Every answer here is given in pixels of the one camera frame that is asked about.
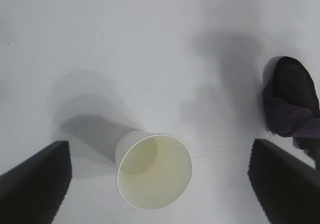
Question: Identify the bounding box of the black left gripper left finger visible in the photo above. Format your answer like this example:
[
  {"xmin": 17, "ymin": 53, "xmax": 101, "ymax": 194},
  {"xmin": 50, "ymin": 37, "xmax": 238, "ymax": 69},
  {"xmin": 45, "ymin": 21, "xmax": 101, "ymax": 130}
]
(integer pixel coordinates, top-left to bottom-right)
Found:
[{"xmin": 0, "ymin": 140, "xmax": 74, "ymax": 224}]

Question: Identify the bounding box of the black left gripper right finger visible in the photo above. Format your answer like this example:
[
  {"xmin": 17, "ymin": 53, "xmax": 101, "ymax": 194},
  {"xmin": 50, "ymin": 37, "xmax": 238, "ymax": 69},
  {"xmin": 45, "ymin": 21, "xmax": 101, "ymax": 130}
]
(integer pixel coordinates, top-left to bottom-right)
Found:
[{"xmin": 247, "ymin": 138, "xmax": 320, "ymax": 224}]

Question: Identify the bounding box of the purple and black cloth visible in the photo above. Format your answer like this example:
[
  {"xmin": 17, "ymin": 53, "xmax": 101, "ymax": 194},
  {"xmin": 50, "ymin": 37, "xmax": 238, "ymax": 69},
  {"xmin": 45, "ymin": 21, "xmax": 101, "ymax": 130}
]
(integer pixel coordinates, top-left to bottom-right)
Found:
[{"xmin": 261, "ymin": 55, "xmax": 320, "ymax": 170}]

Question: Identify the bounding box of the white paper cup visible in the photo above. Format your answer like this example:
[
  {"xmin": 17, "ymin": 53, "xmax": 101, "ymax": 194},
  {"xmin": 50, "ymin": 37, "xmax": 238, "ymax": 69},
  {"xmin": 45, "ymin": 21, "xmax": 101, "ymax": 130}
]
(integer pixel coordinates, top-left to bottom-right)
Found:
[{"xmin": 115, "ymin": 129, "xmax": 193, "ymax": 211}]

